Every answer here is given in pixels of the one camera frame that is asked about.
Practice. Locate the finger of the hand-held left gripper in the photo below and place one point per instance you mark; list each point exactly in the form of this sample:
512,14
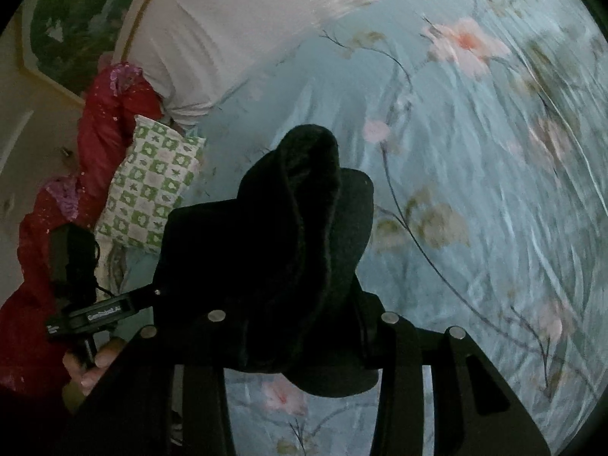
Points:
145,297

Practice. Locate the person's left hand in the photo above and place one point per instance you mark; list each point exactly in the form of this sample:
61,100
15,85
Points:
102,361

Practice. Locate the green landscape wall poster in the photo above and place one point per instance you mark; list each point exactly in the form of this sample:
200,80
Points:
76,23

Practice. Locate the green checkered pillow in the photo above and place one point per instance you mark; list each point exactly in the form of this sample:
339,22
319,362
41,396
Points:
147,185

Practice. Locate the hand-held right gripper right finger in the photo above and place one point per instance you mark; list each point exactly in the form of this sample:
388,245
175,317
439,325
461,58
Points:
396,370

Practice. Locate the black pants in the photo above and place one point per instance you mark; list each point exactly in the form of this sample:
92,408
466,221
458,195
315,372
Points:
285,256

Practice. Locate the red quilt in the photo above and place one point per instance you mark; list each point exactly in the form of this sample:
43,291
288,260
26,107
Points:
52,256

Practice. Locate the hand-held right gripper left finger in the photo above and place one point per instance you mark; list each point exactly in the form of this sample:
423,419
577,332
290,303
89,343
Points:
206,399

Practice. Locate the white striped bed sheet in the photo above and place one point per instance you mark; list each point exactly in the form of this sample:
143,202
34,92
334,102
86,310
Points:
237,28

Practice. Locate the blue floral bed sheet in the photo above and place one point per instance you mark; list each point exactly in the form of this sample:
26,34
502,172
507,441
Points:
465,175

